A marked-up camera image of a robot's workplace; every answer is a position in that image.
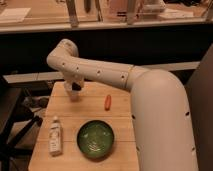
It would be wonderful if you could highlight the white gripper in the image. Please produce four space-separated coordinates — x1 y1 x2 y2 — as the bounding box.
63 73 84 91

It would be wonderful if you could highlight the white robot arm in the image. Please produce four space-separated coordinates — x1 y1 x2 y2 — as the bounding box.
47 39 199 171

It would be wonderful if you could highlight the green ceramic bowl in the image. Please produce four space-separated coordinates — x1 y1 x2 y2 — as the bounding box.
77 120 115 159

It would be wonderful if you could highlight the orange carrot toy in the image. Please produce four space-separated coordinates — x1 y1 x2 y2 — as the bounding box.
104 95 112 111

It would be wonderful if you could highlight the white plastic bottle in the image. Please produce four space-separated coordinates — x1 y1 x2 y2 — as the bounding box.
49 116 63 156

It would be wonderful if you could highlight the white paper sheet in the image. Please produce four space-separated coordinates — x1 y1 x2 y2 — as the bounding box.
0 8 30 23

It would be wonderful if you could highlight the dark panel at right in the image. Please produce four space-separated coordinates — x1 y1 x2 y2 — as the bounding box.
186 44 213 171

